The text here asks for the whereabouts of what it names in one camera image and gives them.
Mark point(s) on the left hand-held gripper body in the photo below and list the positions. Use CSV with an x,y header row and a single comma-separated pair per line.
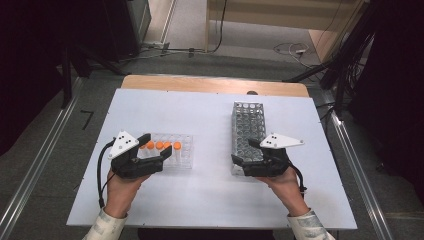
x,y
133,166

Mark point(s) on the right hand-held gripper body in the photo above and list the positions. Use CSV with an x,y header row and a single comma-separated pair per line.
x,y
270,165

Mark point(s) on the clear plastic tube rack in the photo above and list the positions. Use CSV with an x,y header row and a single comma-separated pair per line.
x,y
185,156

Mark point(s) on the metal tube rack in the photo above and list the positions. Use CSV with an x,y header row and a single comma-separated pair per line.
x,y
248,123

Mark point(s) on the person's left hand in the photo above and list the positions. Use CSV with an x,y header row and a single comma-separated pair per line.
x,y
118,196

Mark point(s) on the person's right hand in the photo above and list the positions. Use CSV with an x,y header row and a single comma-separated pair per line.
x,y
288,193

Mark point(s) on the white board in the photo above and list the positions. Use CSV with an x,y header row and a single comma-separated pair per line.
x,y
200,206

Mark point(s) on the wooden table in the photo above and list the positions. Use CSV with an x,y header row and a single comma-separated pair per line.
x,y
200,84

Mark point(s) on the grey power strip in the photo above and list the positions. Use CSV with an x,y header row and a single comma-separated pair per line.
x,y
155,45

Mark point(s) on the black metal stand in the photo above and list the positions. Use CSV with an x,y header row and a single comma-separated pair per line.
x,y
66,80

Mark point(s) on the dark cabinet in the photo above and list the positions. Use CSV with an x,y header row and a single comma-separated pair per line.
x,y
123,26

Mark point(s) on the light wooden furniture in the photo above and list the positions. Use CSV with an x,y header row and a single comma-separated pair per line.
x,y
283,13

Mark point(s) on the aluminium floor rail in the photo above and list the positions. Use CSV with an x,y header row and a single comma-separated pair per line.
x,y
40,160
363,186

